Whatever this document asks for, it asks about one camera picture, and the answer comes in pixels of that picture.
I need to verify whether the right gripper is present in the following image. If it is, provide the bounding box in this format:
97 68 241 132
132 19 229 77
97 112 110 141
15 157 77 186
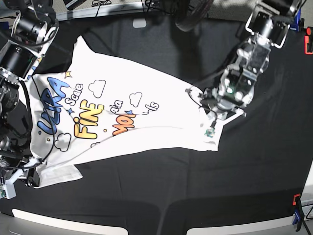
0 157 41 199

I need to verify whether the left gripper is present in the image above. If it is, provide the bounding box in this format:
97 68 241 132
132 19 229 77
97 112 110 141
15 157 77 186
185 87 246 138

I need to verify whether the white printed t-shirt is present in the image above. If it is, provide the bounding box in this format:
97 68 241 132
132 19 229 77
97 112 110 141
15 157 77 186
26 37 224 187

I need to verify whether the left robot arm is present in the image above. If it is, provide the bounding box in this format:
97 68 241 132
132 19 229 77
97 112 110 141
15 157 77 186
186 0 304 141

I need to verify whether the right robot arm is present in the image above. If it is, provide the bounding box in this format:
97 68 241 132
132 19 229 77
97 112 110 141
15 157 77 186
0 0 59 199

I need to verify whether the black table cloth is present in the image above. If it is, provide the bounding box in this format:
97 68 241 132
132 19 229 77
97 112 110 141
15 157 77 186
0 15 313 235

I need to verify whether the red clamp top right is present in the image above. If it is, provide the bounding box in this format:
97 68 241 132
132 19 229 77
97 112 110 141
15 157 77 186
304 27 313 55

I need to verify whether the red blue clamp bottom right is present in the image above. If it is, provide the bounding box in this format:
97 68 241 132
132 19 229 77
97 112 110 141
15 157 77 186
292 194 304 232

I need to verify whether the black red cable bundle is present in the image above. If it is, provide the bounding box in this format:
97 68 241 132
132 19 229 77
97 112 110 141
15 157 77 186
175 0 212 30

